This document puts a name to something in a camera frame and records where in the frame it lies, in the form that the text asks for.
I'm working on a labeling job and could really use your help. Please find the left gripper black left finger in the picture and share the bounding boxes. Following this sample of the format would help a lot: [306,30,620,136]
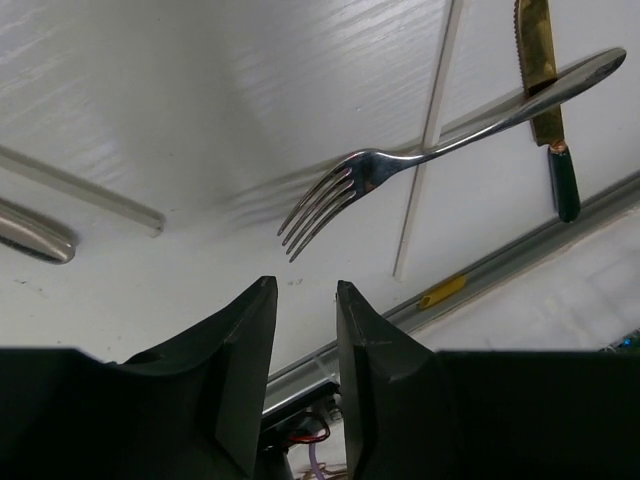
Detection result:
[1,276,278,479]

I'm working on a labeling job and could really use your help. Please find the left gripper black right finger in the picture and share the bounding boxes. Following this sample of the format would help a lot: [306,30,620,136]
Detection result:
[336,281,639,479]

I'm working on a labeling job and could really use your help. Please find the silver fork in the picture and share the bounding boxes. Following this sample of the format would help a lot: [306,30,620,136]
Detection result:
[277,47,627,262]
[1,199,76,265]

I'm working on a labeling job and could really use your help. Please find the aluminium rail frame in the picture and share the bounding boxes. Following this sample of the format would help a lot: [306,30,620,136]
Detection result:
[263,172,639,417]

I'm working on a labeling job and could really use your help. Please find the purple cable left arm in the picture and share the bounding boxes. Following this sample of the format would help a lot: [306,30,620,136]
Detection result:
[305,444,326,480]

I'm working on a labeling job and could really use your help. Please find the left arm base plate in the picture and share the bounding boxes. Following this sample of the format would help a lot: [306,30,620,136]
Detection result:
[253,381,348,479]

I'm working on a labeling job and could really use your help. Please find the yellow rail end cap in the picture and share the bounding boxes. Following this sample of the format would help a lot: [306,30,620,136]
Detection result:
[418,275,467,310]

